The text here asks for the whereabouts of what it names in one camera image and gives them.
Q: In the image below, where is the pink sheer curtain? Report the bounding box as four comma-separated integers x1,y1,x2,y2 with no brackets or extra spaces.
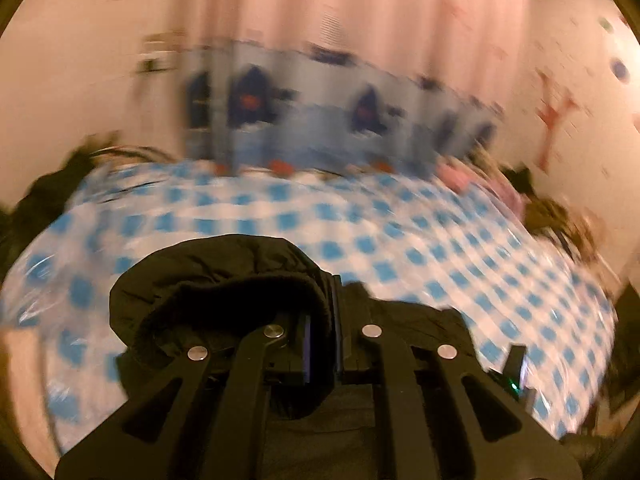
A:
172,0,528,105

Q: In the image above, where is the dark olive puffer jacket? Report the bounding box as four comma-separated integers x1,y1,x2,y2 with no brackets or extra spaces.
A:
110,235,474,479

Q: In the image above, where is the blue whale pattern curtain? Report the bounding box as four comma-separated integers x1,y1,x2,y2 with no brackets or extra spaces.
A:
184,41,502,178

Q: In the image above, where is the black clothing heap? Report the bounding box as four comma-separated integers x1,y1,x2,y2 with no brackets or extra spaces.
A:
1,130,120,281

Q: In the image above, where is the blue white checkered bed cover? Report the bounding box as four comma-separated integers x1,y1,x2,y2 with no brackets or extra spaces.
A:
1,162,616,450

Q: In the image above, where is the brown clothes pile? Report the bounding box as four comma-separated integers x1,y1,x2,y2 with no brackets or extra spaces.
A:
523,195,606,263

